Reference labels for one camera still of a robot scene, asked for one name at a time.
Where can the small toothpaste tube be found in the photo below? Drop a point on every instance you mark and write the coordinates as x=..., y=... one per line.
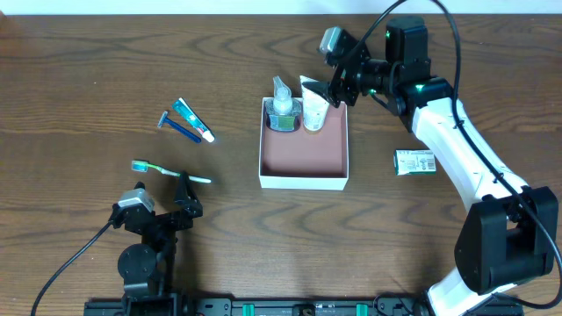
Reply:
x=187, y=113

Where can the green toothbrush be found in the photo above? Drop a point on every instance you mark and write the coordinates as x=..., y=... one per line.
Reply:
x=144, y=167

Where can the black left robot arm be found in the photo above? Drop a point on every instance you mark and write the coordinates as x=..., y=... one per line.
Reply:
x=147, y=267

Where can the white cardboard box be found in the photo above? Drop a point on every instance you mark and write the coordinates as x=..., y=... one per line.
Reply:
x=303, y=161

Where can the clear soap pump bottle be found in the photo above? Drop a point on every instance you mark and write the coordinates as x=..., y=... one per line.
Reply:
x=283, y=111

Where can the white lotion tube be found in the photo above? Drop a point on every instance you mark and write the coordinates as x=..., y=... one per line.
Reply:
x=315, y=108

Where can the blue disposable razor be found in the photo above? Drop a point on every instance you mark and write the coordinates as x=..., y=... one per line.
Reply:
x=164, y=120

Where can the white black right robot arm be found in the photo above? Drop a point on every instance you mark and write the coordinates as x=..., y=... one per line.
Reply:
x=509, y=234

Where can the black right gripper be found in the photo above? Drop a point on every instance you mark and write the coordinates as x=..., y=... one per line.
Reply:
x=345, y=83

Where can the green white soap box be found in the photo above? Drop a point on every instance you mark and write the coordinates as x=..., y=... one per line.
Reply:
x=413, y=162

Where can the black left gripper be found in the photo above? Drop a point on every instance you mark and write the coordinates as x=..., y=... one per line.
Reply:
x=162, y=218

